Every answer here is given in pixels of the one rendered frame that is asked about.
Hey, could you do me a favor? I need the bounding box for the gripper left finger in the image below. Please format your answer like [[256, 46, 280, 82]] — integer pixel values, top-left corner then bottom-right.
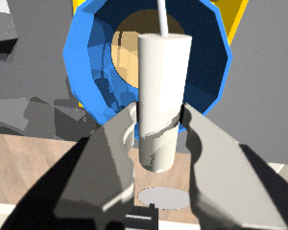
[[0, 101, 139, 230]]

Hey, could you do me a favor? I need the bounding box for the yellow square tray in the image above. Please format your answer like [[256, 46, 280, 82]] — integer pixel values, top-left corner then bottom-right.
[[73, 0, 248, 45]]

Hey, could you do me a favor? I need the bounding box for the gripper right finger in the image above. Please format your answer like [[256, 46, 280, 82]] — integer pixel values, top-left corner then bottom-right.
[[180, 103, 288, 230]]

